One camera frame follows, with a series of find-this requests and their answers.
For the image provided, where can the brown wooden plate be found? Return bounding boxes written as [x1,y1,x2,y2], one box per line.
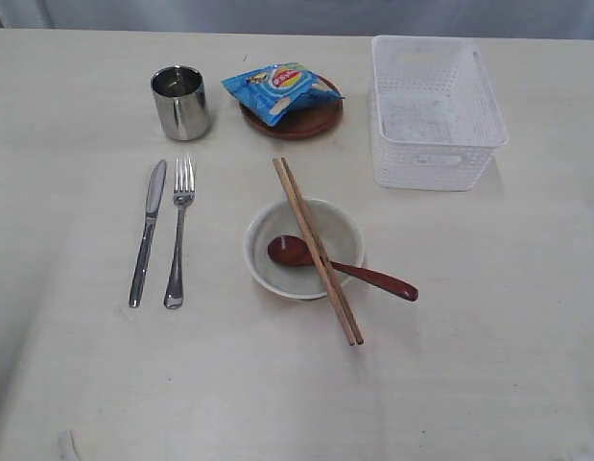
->
[238,74,343,140]

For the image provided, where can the wooden chopstick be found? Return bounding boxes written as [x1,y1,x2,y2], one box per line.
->
[272,158,358,348]
[279,157,366,345]

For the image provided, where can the silver table knife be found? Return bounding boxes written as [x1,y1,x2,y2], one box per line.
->
[129,159,167,307]

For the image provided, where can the dark red wooden spoon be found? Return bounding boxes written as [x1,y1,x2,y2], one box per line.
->
[267,235,419,302]

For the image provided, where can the silver metal fork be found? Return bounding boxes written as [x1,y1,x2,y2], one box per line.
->
[163,156,195,309]

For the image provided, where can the white perforated plastic basket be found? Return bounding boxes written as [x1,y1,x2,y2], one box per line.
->
[368,36,508,191]

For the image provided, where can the speckled ceramic bowl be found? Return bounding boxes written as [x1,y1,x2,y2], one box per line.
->
[243,198,365,301]

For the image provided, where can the stainless steel cup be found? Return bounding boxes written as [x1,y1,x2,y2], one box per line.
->
[151,65,211,141]

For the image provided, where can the blue chips bag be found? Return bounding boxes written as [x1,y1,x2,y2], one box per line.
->
[222,62,343,127]

